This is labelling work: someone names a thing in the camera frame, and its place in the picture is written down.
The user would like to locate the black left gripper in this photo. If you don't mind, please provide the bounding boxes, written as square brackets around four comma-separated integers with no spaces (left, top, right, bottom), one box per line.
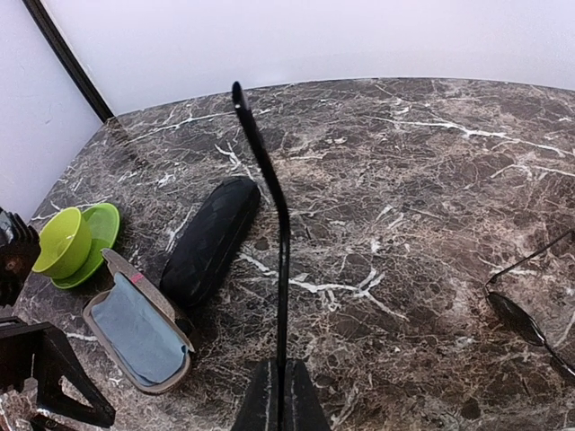
[1,210,116,428]

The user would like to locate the black corner frame post left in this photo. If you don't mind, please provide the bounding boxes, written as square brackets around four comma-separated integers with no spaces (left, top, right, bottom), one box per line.
[22,0,114,123]

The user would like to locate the green plate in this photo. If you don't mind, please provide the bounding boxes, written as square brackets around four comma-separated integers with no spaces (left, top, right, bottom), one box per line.
[51,202,120,290]

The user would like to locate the green bowl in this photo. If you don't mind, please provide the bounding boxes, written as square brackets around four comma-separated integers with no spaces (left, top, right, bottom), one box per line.
[32,207,92,279]

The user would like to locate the black quilted glasses case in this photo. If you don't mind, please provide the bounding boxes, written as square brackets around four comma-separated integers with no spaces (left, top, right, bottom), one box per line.
[160,176,261,314]

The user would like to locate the gold frame sunglasses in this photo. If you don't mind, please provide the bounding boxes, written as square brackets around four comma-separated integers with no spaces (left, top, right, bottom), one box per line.
[484,229,574,385]

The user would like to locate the black round sunglasses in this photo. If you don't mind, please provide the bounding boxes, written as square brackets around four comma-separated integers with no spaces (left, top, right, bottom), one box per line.
[231,82,294,430]

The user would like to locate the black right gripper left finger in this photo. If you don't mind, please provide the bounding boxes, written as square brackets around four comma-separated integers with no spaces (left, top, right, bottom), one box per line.
[231,360,279,431]

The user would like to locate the blue cleaning cloth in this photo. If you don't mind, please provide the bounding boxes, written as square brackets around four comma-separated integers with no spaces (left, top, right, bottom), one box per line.
[91,272,188,387]

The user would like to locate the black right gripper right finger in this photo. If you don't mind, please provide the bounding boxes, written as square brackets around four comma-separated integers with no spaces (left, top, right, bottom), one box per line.
[284,359,331,431]

